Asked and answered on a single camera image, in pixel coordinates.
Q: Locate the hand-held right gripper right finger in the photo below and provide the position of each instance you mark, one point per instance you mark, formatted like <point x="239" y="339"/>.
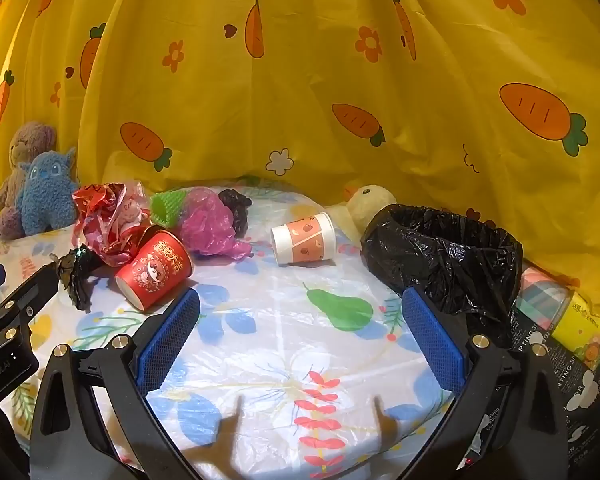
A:
<point x="432" y="340"/>

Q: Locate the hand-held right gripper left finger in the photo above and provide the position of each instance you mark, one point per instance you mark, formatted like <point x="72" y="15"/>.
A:
<point x="170" y="340"/>

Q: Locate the black plastic bag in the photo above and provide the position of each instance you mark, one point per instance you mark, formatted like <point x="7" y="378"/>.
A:
<point x="235" y="205"/>
<point x="80" y="280"/>

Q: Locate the red paper cup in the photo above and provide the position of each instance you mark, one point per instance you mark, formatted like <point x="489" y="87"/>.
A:
<point x="155" y="270"/>

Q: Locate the black trash bag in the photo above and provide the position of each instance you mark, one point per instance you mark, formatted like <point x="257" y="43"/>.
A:
<point x="445" y="255"/>

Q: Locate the red plastic bag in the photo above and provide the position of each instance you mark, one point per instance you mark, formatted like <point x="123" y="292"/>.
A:
<point x="105" y="225"/>

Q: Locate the pink plastic bag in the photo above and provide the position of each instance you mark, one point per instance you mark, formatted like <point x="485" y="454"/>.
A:
<point x="210" y="225"/>

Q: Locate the green foam net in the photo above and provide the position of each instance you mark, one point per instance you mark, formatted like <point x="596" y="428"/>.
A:
<point x="165" y="207"/>

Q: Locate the white orange paper cup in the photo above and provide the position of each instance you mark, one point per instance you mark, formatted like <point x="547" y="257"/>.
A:
<point x="302" y="240"/>

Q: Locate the blue plush monster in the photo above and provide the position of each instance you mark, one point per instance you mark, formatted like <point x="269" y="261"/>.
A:
<point x="47" y="190"/>

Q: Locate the floral plastic tablecloth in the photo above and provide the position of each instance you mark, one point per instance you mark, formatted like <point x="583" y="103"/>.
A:
<point x="280" y="340"/>

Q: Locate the plaid box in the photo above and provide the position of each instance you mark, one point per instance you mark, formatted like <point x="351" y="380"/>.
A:
<point x="542" y="297"/>

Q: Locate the purple teddy bear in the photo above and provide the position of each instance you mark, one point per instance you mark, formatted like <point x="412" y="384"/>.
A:
<point x="22" y="150"/>

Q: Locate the yellow tissue pack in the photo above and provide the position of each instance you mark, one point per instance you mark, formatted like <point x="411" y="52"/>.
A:
<point x="577" y="322"/>

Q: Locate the yellow duck plush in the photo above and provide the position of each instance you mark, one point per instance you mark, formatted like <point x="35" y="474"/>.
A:
<point x="367" y="205"/>

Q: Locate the yellow carrot print curtain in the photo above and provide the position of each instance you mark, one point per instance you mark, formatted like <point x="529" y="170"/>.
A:
<point x="330" y="85"/>

